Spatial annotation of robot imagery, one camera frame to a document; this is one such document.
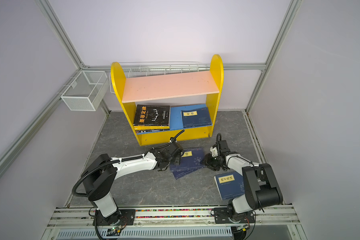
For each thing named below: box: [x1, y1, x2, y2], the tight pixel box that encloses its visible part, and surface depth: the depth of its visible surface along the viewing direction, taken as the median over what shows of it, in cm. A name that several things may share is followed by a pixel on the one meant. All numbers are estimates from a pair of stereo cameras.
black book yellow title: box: [133, 104, 171, 126], surface depth 91 cm
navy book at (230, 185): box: [214, 171, 245, 201], surface depth 84 cm
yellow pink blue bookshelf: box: [110, 54, 224, 146], surface depth 88 cm
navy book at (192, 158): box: [169, 146, 207, 172], surface depth 91 cm
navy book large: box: [181, 107, 212, 128], surface depth 98 cm
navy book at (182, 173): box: [172, 166, 206, 180], surface depth 90 cm
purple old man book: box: [136, 128, 170, 134], surface depth 91 cm
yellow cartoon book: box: [134, 125, 170, 131], surface depth 88 cm
